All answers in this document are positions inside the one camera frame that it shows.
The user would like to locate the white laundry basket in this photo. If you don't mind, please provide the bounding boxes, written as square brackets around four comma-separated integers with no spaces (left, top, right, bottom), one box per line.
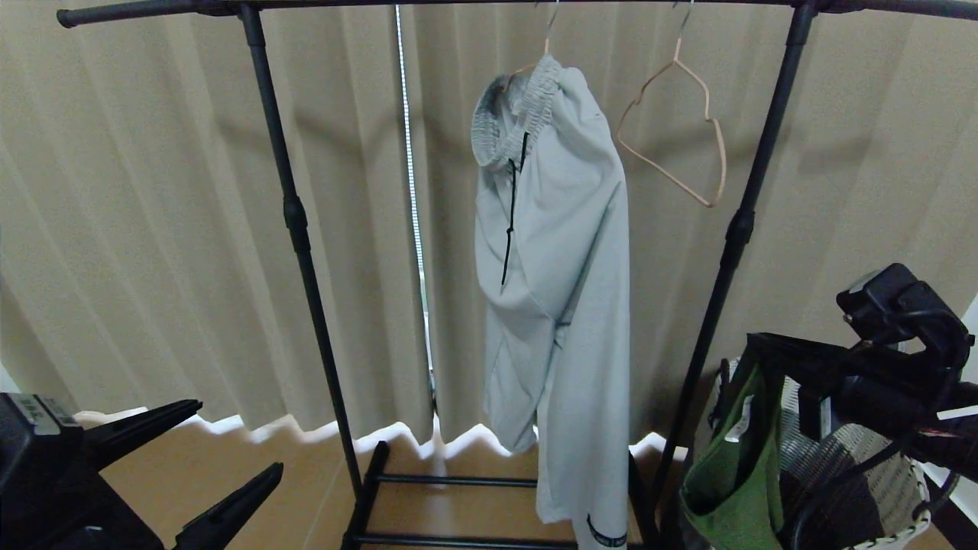
[707,357,934,550]

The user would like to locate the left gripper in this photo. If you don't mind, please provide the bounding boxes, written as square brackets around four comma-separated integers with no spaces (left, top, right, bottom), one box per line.
[0,399,285,550]

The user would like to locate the dark green garment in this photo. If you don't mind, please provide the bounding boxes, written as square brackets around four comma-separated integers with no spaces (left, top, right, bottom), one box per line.
[680,359,788,550]

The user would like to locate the pink clothes hanger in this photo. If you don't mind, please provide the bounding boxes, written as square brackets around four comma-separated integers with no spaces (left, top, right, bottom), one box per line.
[616,0,727,209]
[500,0,560,92]

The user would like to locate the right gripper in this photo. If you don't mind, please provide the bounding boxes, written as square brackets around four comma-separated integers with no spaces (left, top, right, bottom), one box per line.
[797,370,978,484]

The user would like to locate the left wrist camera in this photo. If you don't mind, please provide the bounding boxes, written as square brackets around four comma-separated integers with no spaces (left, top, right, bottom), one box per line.
[0,393,86,491]

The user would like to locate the black clothes rack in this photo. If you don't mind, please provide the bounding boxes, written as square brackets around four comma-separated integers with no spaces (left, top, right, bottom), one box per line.
[56,0,978,550]

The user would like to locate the pale grey shorts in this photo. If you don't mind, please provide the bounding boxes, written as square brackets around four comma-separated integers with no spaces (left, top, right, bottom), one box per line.
[470,53,633,550]

